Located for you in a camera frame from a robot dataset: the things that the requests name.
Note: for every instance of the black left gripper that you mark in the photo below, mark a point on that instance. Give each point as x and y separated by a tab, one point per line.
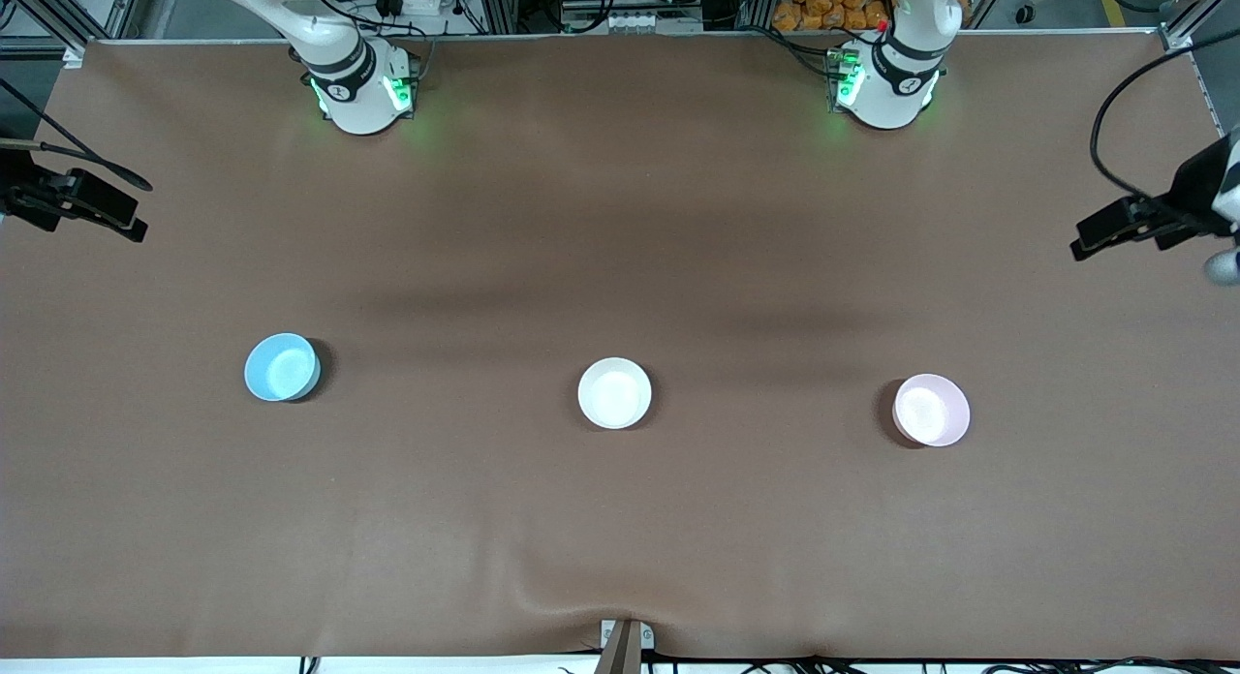
1194	192

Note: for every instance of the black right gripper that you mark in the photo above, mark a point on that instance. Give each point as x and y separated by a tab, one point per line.
16	193

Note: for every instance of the light blue bowl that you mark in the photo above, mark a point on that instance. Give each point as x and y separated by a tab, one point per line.
281	369

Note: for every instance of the pale pink bowl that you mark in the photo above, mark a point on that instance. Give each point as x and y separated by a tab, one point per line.
930	411

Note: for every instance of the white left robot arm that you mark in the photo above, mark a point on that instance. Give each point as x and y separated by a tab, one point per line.
886	88

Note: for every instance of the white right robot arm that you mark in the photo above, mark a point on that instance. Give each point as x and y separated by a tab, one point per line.
354	93

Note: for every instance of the white bowl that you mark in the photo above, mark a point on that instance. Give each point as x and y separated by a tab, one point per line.
614	393

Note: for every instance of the black caster wheel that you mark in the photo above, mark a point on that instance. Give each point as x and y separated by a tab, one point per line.
1023	14

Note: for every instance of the pile of orange buns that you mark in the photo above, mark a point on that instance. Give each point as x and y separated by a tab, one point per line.
823	6

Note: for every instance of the brown table mat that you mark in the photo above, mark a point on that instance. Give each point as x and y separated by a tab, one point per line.
620	219

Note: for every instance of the white table corner bracket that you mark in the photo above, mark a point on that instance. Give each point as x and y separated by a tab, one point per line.
75	56
1177	40

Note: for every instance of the aluminium frame profile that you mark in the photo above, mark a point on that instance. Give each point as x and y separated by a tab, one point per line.
499	4
44	14
758	1

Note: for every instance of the small metal bracket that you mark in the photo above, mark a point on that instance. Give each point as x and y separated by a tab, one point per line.
647	635

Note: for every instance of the brown camera post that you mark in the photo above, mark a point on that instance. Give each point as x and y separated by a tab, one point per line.
620	655

